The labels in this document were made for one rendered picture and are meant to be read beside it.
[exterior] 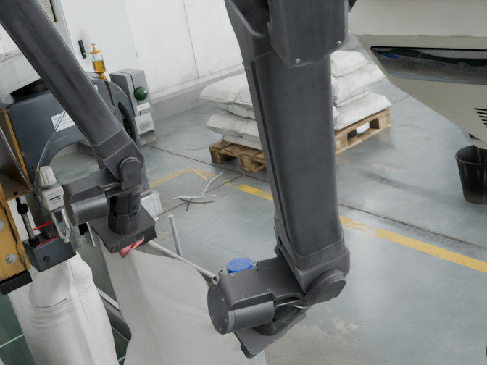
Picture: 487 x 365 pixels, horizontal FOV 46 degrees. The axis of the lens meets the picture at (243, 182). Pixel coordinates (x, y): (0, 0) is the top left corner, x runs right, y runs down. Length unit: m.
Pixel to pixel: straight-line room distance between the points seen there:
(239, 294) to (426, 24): 0.46
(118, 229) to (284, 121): 0.67
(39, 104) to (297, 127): 0.77
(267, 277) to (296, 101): 0.28
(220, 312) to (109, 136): 0.38
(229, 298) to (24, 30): 0.44
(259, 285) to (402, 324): 1.89
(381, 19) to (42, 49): 0.49
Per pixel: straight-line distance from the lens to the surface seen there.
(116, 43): 5.04
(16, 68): 1.10
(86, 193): 0.96
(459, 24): 0.83
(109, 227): 1.06
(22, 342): 2.22
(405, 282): 2.75
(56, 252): 1.20
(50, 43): 0.83
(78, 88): 0.87
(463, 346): 2.41
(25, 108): 1.12
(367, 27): 0.91
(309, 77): 0.39
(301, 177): 0.47
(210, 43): 6.30
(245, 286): 0.63
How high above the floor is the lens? 1.54
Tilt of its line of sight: 23 degrees down
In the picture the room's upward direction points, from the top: 10 degrees counter-clockwise
